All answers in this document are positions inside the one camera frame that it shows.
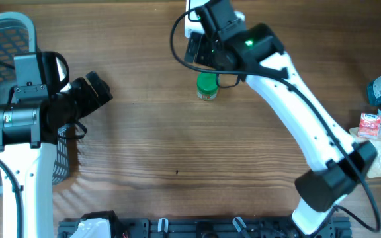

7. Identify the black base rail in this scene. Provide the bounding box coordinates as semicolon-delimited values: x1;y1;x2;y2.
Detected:
58;211;353;238

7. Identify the white barcode scanner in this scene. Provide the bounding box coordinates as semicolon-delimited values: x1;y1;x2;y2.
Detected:
185;0;209;38

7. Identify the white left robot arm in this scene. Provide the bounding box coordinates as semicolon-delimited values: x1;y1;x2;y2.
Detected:
0;52;112;237

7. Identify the red tissue packet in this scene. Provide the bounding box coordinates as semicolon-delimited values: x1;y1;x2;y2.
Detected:
357;113;381;138

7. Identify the green lid jar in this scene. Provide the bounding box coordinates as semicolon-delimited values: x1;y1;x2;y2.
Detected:
196;73;218;100

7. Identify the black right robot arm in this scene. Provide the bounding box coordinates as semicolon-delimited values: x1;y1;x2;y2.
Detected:
180;1;377;237

